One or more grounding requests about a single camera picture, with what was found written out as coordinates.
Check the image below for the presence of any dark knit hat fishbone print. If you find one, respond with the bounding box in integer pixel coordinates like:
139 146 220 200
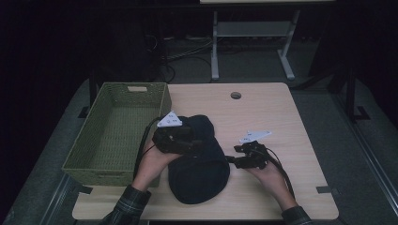
167 114 231 205

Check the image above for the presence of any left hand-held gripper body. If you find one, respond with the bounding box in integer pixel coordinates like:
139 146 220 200
152 111 194 154

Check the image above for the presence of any green woven basket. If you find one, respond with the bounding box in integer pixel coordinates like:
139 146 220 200
61 82 173 188

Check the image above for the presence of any person's right hand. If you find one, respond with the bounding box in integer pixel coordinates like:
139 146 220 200
247 161 288 197

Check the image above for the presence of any tangle of dark floor cables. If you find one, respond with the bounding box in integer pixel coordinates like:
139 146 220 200
145 33 214 83

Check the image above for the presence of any white metal-framed table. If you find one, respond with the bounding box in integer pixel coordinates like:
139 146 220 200
199 0 337 82

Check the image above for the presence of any metal floor rail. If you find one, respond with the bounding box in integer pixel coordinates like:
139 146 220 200
331 93 398 217
39 173 74 225

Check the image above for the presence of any black metal stand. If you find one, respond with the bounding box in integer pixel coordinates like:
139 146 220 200
344 65 371 123

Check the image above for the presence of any hand-held gripper black cable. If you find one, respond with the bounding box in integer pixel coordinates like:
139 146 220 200
133 116 162 181
261 146 297 201

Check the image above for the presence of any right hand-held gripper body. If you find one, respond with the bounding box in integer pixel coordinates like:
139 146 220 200
238 130 272 170

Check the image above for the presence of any person's left hand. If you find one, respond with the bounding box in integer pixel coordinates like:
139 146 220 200
132 140 183 191

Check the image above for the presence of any left hand-held gripper black cable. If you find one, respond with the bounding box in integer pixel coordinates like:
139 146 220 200
133 116 162 181

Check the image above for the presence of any right hand-held gripper black cable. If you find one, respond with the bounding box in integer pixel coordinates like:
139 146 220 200
261 146 297 201

